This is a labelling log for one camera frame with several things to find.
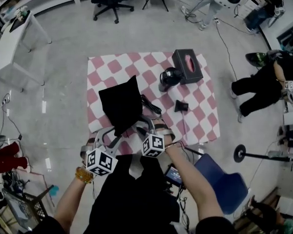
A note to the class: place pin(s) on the black tray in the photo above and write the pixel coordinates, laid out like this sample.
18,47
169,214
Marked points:
19,23

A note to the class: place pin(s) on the black tissue box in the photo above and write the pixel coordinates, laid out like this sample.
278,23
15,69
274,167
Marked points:
183,69

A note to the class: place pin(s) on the small black monitor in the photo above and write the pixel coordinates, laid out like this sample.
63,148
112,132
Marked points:
173,175

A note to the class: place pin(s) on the tilted flat monitor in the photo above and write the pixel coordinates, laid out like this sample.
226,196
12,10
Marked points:
15,208

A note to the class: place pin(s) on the white table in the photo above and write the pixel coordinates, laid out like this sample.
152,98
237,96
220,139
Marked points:
12,55

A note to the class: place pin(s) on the small cyan object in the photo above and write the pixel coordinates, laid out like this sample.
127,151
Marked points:
54,190

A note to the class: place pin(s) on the black green backpack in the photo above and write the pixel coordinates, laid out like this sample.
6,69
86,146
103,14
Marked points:
257,60

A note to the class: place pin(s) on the person's left forearm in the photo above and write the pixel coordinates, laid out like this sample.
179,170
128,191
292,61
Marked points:
70,201

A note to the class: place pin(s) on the small black plastic part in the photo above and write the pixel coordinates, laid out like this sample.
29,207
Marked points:
181,106

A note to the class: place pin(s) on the person's right hand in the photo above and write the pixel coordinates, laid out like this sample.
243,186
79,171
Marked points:
163,129

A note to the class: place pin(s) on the white power strip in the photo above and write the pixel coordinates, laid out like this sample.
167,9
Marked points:
217,21

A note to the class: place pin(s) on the person's left hand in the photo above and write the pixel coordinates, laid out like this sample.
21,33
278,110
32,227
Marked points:
86,146

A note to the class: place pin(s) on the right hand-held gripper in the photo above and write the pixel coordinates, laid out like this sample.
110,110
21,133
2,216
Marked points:
153,145

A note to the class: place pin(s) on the thin metal bangle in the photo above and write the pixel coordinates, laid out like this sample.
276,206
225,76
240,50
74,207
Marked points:
172,145

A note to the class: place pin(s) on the black lattice side table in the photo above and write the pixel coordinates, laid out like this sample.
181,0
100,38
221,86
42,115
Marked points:
37,206

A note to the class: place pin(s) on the black round-base stand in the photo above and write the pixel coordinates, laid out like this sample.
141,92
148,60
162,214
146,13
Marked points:
239,153

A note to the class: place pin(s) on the pink white checkered tablecloth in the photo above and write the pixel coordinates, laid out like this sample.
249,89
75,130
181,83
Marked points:
112,66

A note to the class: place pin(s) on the person's black clothing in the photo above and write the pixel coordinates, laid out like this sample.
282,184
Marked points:
131,199

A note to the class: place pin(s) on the blue chair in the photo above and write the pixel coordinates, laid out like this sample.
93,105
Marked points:
222,184

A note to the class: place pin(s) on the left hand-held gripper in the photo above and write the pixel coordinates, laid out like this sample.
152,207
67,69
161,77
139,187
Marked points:
100,162

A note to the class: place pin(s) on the small potted plant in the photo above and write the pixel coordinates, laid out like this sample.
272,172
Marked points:
21,12

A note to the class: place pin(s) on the person's right forearm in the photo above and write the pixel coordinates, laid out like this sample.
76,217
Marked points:
197,186

